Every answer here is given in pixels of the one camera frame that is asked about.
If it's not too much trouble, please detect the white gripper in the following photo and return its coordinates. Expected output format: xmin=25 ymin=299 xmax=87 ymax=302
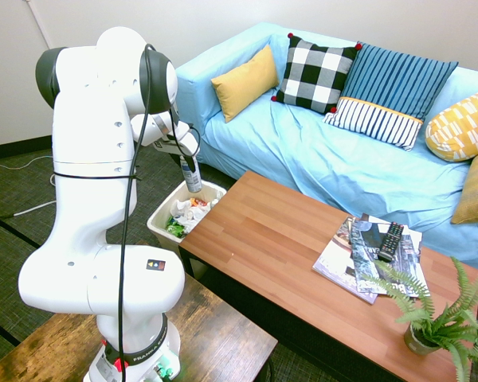
xmin=169 ymin=120 xmax=201 ymax=173

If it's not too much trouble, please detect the silver blue drink can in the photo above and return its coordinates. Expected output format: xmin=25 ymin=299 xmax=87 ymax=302
xmin=181 ymin=155 xmax=203 ymax=194

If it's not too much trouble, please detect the crumpled white paper trash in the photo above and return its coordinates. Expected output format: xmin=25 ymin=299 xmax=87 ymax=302
xmin=170 ymin=196 xmax=214 ymax=233

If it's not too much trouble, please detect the green wrapper trash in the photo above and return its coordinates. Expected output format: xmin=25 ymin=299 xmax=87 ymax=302
xmin=166 ymin=216 xmax=186 ymax=240

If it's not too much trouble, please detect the white plastic trash bin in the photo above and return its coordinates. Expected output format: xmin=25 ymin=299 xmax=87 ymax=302
xmin=146 ymin=179 xmax=229 ymax=272

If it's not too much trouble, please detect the plain mustard yellow pillow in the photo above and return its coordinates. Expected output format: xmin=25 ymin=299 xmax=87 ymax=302
xmin=210 ymin=43 xmax=281 ymax=124

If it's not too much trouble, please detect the black white checkered pillow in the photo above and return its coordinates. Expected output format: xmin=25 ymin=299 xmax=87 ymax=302
xmin=270 ymin=32 xmax=363 ymax=115

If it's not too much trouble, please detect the light blue covered sofa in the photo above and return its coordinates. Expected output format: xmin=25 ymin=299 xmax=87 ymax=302
xmin=174 ymin=21 xmax=478 ymax=304

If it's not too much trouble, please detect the stack of magazines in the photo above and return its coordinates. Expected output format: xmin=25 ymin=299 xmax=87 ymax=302
xmin=311 ymin=216 xmax=380 ymax=306

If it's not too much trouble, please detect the rustic dark wood table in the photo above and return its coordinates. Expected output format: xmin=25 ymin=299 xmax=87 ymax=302
xmin=0 ymin=239 xmax=280 ymax=382

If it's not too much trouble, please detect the black stand leg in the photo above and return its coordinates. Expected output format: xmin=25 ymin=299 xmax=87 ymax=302
xmin=0 ymin=205 xmax=41 ymax=251
xmin=0 ymin=312 xmax=21 ymax=348

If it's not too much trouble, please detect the dark cover magazine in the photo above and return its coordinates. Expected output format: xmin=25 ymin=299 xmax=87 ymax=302
xmin=349 ymin=219 xmax=431 ymax=300

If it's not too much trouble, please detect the blue striped pillow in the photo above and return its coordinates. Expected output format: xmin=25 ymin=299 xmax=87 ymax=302
xmin=322 ymin=41 xmax=460 ymax=154

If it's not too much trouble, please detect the black TV remote control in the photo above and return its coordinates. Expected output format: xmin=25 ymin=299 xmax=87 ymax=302
xmin=378 ymin=222 xmax=406 ymax=263

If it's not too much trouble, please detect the white edged magazine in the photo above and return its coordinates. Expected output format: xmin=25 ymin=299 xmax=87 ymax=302
xmin=359 ymin=213 xmax=424 ymax=255

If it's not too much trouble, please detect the yellow white patterned bolster pillow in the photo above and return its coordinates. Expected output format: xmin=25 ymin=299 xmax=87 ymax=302
xmin=425 ymin=85 xmax=478 ymax=163

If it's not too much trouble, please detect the potted green fern plant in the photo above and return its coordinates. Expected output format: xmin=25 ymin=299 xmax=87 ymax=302
xmin=361 ymin=245 xmax=478 ymax=382

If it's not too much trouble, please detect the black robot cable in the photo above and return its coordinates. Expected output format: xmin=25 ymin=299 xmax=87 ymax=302
xmin=116 ymin=42 xmax=202 ymax=376

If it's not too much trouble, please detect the wooden coffee table black frame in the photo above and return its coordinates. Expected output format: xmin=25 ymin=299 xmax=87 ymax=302
xmin=178 ymin=170 xmax=478 ymax=382

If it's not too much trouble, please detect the white floor cable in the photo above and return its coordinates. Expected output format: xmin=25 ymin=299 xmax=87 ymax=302
xmin=13 ymin=173 xmax=58 ymax=218

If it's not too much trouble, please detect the white wall cable duct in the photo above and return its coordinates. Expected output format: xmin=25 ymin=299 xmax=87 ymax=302
xmin=22 ymin=0 xmax=52 ymax=50

